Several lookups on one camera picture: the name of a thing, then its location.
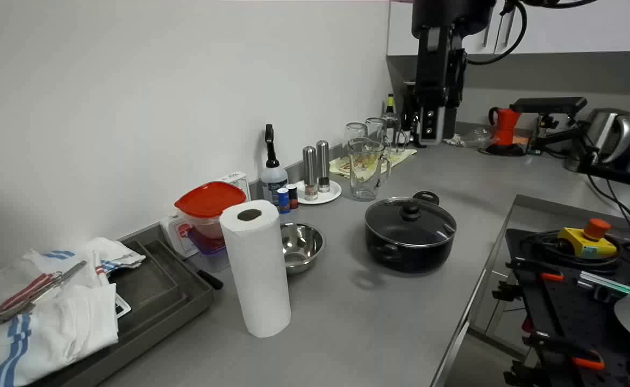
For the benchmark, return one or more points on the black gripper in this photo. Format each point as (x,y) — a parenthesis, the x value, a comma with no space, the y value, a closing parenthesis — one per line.
(431,71)

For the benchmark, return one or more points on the glass pot lid black knob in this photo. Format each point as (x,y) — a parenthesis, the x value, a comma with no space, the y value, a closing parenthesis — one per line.
(408,221)

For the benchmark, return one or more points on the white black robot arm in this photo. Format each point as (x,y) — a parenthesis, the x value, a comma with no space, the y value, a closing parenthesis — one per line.
(445,13)

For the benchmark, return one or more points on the black cooking pot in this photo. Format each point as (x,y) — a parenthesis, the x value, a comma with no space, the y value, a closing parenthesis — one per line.
(408,250)

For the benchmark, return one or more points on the water filter pitcher red lid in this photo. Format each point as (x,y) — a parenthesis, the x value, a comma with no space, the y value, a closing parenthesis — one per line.
(207,208)

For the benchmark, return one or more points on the dark bottle yellow label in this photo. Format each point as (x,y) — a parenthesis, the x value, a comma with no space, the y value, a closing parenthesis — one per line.
(390,114)

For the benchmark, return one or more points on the pale yellow cloth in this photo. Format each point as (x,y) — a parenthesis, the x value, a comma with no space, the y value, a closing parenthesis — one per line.
(397,155)

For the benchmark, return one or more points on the red mug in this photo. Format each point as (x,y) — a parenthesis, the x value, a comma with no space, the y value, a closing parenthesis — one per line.
(503,128)

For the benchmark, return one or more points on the large clear drinking glass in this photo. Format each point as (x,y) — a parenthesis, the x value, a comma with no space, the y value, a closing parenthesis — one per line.
(365,176)

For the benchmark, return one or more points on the tall steel grinder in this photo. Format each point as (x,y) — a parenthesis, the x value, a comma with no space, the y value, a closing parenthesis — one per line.
(323,165)

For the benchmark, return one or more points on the black coffee machine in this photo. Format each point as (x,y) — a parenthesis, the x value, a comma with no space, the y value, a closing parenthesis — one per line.
(547,114)

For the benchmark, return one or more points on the white round plate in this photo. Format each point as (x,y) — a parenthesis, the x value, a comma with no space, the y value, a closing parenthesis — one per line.
(327,194)

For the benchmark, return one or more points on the short steel grinder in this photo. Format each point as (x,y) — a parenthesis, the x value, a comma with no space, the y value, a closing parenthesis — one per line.
(310,169)

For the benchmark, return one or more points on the small blue bottle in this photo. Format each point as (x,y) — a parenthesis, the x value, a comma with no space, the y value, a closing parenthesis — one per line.
(281,200)

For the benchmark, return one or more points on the soap bottle black pump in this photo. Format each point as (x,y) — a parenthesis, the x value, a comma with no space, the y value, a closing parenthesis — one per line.
(272,176)

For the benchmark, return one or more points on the steel electric kettle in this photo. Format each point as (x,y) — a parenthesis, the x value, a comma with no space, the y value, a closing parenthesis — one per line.
(607,135)

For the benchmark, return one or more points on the small steel bowl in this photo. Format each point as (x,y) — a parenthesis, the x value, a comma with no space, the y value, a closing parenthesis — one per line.
(302,249)

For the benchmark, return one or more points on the black horizontal bar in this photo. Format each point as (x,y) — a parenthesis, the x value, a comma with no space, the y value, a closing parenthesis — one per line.
(616,176)

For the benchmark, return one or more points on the orange black clamp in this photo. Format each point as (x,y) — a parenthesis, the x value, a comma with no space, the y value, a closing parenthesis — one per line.
(551,277)
(587,364)

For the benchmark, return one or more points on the yellow emergency stop button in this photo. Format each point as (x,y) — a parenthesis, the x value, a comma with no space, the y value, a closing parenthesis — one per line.
(587,241)

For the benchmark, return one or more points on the white paper towel roll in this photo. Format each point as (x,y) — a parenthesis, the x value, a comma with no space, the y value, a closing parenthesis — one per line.
(256,271)

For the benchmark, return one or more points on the black equipment cart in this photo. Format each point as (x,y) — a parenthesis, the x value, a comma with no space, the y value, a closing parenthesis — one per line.
(564,315)

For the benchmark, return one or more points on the teal strip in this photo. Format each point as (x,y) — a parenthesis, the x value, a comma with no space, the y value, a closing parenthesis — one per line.
(607,282)

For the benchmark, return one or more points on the grey plastic tray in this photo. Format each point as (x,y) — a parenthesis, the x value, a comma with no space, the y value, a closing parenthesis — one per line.
(156,293)

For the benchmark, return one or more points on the white towel blue stripes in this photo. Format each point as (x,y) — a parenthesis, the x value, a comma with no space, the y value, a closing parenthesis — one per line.
(47,323)

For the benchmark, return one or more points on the metal tongs red grip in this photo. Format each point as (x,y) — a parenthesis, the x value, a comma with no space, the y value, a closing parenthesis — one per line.
(20,301)

